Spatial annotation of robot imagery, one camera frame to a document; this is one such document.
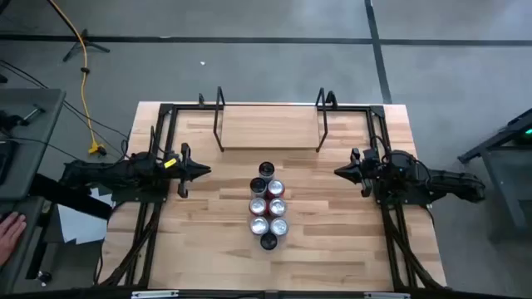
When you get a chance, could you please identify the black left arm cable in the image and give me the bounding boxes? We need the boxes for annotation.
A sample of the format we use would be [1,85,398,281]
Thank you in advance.
[120,124,167,165]

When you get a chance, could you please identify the black floor cable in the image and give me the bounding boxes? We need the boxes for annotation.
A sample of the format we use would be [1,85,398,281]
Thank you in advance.
[0,59,131,142]

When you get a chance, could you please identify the black tripod stand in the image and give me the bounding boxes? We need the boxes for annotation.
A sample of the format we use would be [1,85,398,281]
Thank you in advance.
[62,27,111,63]

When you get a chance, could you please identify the white paper sheet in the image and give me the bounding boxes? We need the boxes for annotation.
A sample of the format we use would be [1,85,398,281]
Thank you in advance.
[89,186,116,208]
[56,203,110,246]

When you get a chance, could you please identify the yellow cable plug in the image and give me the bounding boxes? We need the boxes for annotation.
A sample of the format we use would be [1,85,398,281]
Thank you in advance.
[87,140,108,158]

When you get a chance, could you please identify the black flat bar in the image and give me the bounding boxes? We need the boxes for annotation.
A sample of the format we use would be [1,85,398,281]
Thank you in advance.
[28,173,114,221]

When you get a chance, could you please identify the black aluminium table frame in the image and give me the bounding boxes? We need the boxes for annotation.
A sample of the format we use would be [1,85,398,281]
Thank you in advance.
[96,101,448,294]

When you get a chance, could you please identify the red cola can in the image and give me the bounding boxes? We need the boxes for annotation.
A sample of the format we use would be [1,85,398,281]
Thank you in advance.
[248,197,268,217]
[266,179,286,199]

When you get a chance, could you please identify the silver Diet Coke can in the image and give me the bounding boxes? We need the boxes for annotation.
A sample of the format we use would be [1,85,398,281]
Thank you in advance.
[249,215,270,237]
[269,217,290,238]

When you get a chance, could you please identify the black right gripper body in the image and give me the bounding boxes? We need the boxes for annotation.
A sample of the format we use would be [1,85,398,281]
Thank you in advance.
[351,147,390,199]

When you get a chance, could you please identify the person's hand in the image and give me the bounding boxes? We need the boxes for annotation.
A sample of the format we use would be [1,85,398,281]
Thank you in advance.
[0,211,27,267]

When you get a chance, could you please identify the black handled tool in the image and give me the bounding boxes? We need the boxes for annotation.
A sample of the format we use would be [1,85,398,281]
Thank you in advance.
[0,105,47,130]

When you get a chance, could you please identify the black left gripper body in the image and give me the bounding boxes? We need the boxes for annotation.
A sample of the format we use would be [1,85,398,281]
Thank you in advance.
[165,143,192,199]

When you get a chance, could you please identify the yellow cable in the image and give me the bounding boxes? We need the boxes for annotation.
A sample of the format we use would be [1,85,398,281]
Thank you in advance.
[46,0,101,146]

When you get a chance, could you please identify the dark grey equipment cart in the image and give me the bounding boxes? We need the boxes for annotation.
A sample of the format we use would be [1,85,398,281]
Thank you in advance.
[456,106,532,244]

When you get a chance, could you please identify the black keyboard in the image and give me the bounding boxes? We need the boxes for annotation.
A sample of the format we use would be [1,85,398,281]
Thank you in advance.
[0,139,18,186]

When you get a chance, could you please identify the silver metal bracket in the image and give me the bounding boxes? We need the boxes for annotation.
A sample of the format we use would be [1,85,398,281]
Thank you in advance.
[131,290,180,299]
[363,292,411,299]

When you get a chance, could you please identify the dark grey desk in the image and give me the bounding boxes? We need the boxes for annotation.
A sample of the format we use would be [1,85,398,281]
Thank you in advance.
[0,195,47,294]

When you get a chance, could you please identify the grey side desk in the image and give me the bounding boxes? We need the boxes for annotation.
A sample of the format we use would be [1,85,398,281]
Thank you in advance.
[0,87,67,203]

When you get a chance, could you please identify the wooden shelf with black legs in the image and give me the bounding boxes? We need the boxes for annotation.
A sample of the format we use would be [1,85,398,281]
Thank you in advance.
[212,86,330,154]

